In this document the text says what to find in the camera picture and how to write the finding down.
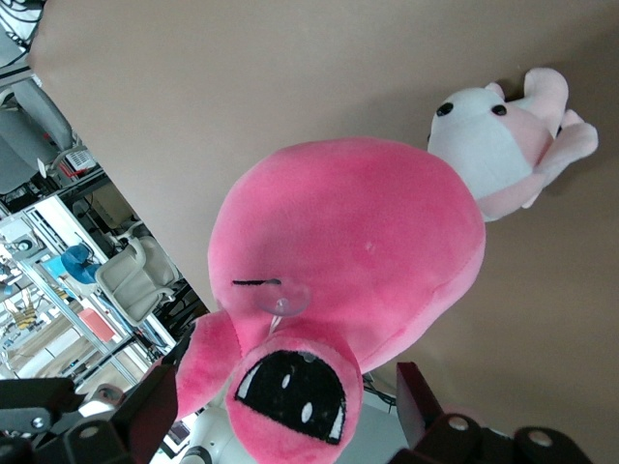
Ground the brown table mat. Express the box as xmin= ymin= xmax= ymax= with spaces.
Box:
xmin=26 ymin=0 xmax=619 ymax=464

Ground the pale pink white puppy plush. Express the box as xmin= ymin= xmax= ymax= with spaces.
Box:
xmin=427 ymin=67 xmax=600 ymax=223

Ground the blue cloth bundle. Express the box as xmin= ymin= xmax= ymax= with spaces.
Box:
xmin=60 ymin=244 xmax=98 ymax=295

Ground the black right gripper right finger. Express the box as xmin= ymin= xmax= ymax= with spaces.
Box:
xmin=394 ymin=362 xmax=514 ymax=464

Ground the hot pink plush toy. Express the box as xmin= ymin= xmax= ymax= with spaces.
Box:
xmin=173 ymin=136 xmax=487 ymax=464

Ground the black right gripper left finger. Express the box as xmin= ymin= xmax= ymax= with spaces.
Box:
xmin=65 ymin=360 xmax=179 ymax=464

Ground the grey office chair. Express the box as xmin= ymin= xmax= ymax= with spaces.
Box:
xmin=0 ymin=79 xmax=74 ymax=194

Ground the white metal shelf rack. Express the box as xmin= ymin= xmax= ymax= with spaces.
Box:
xmin=0 ymin=192 xmax=161 ymax=383

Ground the red box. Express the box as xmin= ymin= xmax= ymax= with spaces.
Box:
xmin=76 ymin=307 xmax=117 ymax=345

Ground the beige office chair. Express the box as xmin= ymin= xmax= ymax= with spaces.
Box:
xmin=95 ymin=236 xmax=178 ymax=326

